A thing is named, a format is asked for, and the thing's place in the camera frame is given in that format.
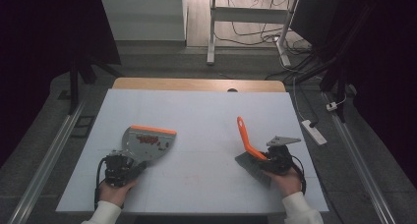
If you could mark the person's right hand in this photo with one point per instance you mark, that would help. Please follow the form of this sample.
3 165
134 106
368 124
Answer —
288 183

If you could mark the person's left hand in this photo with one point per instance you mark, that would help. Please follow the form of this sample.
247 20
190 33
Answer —
113 194

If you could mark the black tripod stand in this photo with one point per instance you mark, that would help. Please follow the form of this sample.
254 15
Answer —
334 76
74 86

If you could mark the white power strip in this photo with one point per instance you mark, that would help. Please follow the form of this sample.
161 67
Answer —
314 132

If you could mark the dark curtain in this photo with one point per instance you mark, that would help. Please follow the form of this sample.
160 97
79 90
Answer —
383 70
39 53

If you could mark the aluminium floor rail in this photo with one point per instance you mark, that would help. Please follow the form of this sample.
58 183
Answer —
360 161
46 158

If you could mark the wooden table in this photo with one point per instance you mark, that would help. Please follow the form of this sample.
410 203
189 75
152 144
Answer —
196 84

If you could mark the white plug adapter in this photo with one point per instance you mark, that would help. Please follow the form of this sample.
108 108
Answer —
331 106

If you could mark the white metal desk frame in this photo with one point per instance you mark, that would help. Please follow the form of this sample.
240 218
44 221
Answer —
249 15

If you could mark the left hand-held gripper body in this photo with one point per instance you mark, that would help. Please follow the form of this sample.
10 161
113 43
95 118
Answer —
116 168

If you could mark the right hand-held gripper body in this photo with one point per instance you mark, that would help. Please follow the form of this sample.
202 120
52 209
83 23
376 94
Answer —
282 158

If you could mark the white cabinet panel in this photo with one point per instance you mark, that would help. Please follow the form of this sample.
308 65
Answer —
141 16

